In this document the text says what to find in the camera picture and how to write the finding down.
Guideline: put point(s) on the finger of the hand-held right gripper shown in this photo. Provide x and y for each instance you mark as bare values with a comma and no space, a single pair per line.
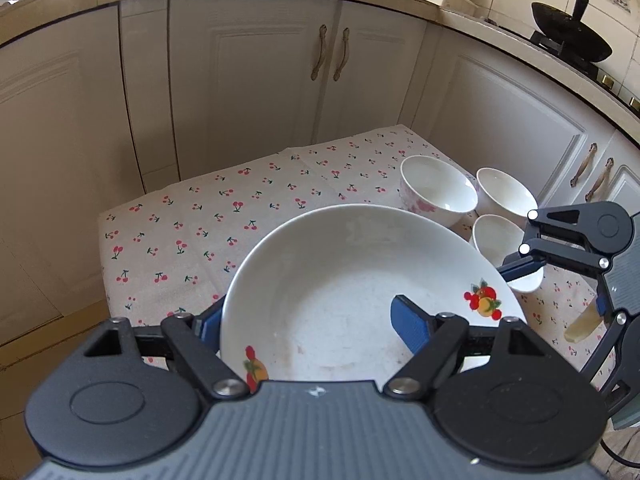
610,347
522,269

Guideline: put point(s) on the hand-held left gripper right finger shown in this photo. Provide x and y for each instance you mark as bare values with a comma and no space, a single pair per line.
411,322

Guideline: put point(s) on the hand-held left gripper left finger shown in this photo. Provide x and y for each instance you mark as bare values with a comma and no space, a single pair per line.
210,327

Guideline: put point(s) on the white pink-flower bowl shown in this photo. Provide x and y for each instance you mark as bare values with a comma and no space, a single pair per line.
502,192
492,240
440,195

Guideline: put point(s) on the white fruit-print plate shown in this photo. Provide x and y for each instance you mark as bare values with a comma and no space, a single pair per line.
325,300

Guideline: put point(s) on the pale yellow object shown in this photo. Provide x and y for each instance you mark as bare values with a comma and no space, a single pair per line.
582,325

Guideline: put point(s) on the cherry-print tablecloth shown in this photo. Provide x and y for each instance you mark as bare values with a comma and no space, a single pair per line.
200,240

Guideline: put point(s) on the black gas stove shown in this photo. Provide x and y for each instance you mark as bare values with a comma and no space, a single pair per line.
605,72

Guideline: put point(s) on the black wok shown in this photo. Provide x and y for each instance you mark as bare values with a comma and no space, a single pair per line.
570,35

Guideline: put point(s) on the white kitchen cabinet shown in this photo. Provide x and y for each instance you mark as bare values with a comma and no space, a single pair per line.
250,85

